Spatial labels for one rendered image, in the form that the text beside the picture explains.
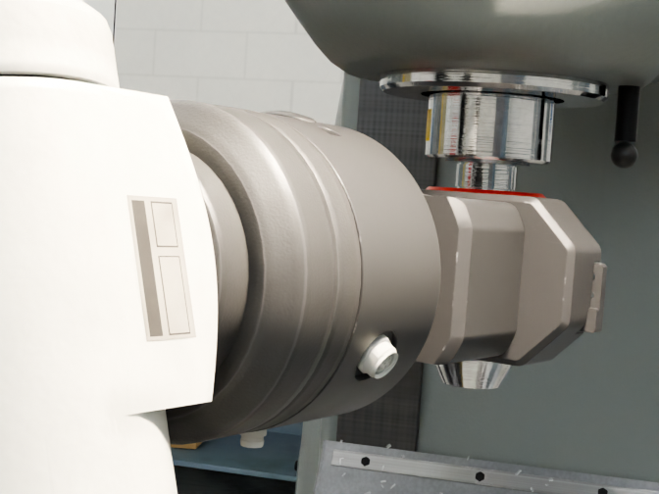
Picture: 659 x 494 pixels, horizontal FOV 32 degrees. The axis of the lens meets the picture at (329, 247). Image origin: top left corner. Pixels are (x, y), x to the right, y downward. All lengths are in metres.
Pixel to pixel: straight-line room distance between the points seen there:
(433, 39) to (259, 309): 0.14
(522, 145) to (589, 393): 0.42
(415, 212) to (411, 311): 0.03
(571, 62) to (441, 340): 0.10
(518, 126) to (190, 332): 0.20
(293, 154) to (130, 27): 4.93
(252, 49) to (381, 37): 4.60
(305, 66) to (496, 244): 4.55
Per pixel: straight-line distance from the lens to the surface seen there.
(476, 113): 0.42
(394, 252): 0.30
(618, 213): 0.81
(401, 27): 0.37
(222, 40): 5.03
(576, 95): 0.42
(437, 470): 0.83
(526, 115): 0.42
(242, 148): 0.28
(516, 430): 0.83
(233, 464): 4.29
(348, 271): 0.28
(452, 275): 0.34
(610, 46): 0.38
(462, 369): 0.43
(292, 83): 4.90
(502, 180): 0.43
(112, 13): 5.26
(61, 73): 0.24
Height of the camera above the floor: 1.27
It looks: 3 degrees down
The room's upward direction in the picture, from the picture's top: 4 degrees clockwise
